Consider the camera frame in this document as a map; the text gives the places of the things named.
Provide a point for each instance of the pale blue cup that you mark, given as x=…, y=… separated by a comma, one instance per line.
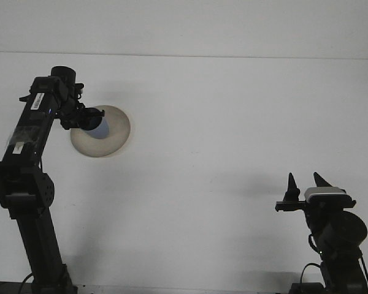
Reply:
x=100, y=132

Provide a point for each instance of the pale round plate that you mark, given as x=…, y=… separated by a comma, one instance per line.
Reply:
x=113, y=144

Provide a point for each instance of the dark reddish base platform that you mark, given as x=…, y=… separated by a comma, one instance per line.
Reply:
x=3, y=288

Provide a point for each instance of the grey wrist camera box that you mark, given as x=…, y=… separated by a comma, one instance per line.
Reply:
x=323, y=192
x=81, y=88

